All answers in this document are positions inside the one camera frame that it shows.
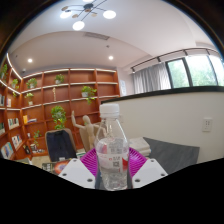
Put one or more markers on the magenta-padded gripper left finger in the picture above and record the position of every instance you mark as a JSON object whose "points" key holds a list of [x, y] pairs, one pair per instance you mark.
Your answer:
{"points": [[75, 170]]}

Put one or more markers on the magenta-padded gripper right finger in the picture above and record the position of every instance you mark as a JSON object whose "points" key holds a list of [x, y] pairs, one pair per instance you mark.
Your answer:
{"points": [[148, 171]]}

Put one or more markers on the clear plastic water bottle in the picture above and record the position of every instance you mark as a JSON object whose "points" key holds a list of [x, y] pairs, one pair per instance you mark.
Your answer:
{"points": [[111, 156]]}

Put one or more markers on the stack of white boxes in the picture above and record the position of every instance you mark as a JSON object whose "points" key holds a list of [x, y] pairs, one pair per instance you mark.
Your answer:
{"points": [[140, 144]]}

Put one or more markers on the chair with dark jacket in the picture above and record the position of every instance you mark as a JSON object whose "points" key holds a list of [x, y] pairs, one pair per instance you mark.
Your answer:
{"points": [[60, 145]]}

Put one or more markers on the tan chair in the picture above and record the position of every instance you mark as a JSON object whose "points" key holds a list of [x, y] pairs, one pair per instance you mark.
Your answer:
{"points": [[81, 141]]}

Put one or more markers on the wooden artist mannequin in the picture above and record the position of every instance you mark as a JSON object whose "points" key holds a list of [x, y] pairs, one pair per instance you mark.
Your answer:
{"points": [[88, 133]]}

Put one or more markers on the wooden shelf unit with books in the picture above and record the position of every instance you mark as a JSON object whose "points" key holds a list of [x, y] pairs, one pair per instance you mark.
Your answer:
{"points": [[66, 83]]}

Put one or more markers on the grey curtain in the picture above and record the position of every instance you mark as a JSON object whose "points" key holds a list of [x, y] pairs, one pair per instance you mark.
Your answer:
{"points": [[151, 78]]}

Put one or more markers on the recessed ceiling spotlight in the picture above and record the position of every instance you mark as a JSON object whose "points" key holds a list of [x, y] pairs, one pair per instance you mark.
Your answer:
{"points": [[30, 60], [110, 57]]}

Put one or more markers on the black curtain track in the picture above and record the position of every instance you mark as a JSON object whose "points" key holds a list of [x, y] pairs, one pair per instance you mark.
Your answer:
{"points": [[173, 53]]}

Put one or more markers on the ceiling air vent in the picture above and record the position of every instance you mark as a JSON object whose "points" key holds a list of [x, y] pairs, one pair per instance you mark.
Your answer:
{"points": [[96, 36]]}

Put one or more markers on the ceiling lamp with round lights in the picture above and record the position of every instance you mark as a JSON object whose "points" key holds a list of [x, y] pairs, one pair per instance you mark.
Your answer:
{"points": [[79, 25]]}

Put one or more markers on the white wall socket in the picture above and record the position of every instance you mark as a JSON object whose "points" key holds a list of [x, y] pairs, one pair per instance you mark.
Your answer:
{"points": [[207, 124]]}

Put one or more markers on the window with black frame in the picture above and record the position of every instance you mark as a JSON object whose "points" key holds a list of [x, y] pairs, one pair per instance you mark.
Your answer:
{"points": [[200, 70]]}

